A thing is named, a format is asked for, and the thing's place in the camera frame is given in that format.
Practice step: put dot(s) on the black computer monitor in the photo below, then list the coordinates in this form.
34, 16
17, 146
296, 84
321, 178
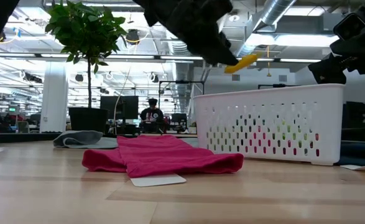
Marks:
120, 107

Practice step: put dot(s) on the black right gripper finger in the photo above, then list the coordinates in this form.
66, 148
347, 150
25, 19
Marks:
329, 71

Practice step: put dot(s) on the green plant in black pot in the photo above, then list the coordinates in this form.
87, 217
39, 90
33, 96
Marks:
85, 28

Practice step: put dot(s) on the navy blue cloth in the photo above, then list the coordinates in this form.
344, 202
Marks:
359, 152

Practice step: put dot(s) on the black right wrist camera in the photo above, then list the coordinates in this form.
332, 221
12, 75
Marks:
350, 26

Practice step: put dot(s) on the person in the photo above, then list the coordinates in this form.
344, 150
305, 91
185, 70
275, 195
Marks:
151, 116

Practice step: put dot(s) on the white square pillar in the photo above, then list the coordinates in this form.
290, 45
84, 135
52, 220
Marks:
54, 96

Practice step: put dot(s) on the yellow banana toy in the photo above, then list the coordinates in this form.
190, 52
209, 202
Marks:
242, 63

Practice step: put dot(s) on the black metal stand frame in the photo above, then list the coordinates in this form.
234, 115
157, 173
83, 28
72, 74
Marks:
182, 82

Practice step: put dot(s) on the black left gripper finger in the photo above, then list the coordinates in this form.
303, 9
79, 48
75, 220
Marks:
214, 49

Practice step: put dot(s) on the white card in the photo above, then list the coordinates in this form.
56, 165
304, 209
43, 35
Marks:
157, 180

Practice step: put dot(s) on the silver spiral air duct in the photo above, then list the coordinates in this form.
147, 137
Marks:
177, 46

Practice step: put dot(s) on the black equipment rack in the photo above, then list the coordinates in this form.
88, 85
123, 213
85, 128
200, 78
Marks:
359, 118

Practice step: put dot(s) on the white paper label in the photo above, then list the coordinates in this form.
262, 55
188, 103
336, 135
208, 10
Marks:
362, 168

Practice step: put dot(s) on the white perforated plastic basket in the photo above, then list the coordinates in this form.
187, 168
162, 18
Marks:
263, 99

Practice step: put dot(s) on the grey cloth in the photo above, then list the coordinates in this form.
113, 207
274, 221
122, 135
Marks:
79, 137

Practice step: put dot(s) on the red cloth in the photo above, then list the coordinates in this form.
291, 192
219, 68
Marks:
169, 155

